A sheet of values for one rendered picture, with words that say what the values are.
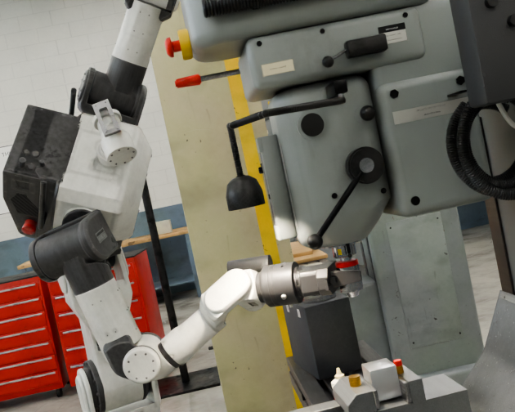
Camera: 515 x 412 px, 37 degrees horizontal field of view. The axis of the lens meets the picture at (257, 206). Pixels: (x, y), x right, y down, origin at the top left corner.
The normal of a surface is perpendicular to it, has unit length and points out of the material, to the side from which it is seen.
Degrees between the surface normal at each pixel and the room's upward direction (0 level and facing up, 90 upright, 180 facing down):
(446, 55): 90
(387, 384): 90
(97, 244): 79
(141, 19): 101
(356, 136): 90
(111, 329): 93
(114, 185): 58
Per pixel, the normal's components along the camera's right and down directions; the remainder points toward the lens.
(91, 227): 0.89, -0.37
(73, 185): 0.25, -0.55
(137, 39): 0.11, 0.22
